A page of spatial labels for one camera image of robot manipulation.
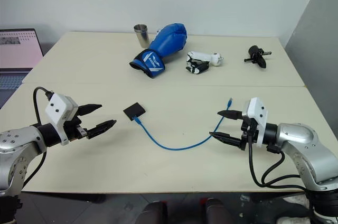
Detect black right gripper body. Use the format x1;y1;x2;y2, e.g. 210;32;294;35
239;115;260;152

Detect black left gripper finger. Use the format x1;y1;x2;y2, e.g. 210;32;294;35
86;119;117;139
78;104;103;117

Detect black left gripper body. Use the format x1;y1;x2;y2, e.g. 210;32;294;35
62;115;89;143

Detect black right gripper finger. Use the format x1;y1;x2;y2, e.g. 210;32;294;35
217;110;243;121
209;132;242;148

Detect small black adapter box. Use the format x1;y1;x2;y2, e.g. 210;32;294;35
123;101;147;122

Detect white and black robotic hand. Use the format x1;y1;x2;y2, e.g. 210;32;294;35
185;51;225;75

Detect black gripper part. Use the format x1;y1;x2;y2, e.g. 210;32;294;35
244;45;273;70

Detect dark rounded shape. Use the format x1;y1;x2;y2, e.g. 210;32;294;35
139;201;168;224
205;198;233;224

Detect stacked steel cups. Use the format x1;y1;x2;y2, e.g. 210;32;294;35
133;24;151;49

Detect laptop computer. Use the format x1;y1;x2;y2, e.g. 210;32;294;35
0;28;44;108

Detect blue boxing glove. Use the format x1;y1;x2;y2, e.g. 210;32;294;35
129;23;188;79

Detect white shoe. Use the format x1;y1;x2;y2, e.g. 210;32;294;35
276;215;315;224

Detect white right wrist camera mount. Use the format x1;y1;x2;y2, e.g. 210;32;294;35
242;97;268;146

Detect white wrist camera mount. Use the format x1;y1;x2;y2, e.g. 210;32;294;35
44;93;79;146
242;97;268;146

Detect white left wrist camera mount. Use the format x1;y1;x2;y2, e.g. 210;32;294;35
44;93;79;146

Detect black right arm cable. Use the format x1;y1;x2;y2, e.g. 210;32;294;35
247;128;307;191

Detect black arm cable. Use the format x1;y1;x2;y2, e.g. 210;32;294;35
247;128;307;191
22;87;54;188

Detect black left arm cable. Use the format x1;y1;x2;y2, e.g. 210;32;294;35
22;87;54;188

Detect blue Ethernet cable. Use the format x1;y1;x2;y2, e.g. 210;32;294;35
134;97;233;151

